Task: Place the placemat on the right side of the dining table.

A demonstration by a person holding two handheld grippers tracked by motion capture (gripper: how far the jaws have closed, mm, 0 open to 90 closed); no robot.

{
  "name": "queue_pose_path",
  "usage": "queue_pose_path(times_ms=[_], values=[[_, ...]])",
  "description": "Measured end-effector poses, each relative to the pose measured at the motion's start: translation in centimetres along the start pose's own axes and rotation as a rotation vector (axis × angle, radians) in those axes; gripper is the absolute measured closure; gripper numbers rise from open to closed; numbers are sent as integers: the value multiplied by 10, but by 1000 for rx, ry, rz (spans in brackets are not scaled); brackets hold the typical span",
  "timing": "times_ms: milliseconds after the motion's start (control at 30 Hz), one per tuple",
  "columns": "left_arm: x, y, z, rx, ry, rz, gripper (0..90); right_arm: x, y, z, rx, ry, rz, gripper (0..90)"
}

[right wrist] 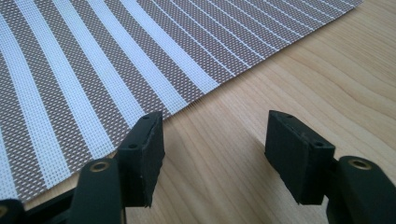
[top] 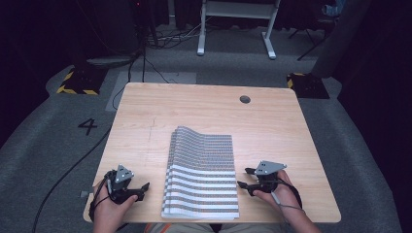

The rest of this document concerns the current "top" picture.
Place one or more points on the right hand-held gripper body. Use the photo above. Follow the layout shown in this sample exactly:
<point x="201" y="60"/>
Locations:
<point x="268" y="176"/>

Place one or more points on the dark chair base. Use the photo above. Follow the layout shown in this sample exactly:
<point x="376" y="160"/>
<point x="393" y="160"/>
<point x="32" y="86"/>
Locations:
<point x="307" y="40"/>

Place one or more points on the striped cloth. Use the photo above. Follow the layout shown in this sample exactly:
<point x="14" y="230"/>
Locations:
<point x="202" y="174"/>

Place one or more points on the person's right hand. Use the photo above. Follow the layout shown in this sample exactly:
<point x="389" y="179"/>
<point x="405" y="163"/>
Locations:
<point x="281" y="192"/>

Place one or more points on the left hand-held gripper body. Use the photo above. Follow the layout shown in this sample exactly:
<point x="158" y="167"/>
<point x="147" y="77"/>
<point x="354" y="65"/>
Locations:
<point x="120" y="183"/>

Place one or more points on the person's left hand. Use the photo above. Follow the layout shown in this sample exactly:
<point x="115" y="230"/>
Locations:
<point x="110" y="205"/>

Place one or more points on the black yellow striped base plate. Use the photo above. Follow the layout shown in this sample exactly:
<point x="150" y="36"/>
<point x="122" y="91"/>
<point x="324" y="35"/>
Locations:
<point x="307" y="84"/>
<point x="81" y="82"/>

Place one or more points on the white desk frame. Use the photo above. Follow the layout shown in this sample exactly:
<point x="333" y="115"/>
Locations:
<point x="238" y="22"/>

